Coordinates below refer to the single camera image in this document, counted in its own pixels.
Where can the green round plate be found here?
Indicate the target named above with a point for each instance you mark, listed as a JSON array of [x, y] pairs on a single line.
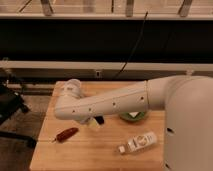
[[127, 117]]

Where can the white sponge block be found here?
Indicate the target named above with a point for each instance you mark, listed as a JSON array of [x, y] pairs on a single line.
[[134, 114]]

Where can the white wall outlet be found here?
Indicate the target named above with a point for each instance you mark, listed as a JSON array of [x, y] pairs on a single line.
[[98, 74]]

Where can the black office chair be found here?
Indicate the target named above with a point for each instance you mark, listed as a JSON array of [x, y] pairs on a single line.
[[10, 102]]

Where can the red chili pepper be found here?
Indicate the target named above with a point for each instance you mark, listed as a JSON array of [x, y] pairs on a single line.
[[64, 135]]

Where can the pale gripper body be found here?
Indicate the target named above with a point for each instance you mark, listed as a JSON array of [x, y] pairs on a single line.
[[93, 124]]

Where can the white plastic bottle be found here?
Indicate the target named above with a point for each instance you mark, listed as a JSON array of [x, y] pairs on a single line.
[[138, 143]]

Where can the black smartphone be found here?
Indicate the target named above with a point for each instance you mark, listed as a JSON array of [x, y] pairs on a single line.
[[100, 120]]

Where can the clear plastic cup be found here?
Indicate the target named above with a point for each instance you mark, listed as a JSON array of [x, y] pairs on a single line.
[[73, 85]]

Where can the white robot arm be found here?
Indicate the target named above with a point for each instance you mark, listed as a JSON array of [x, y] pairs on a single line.
[[186, 100]]

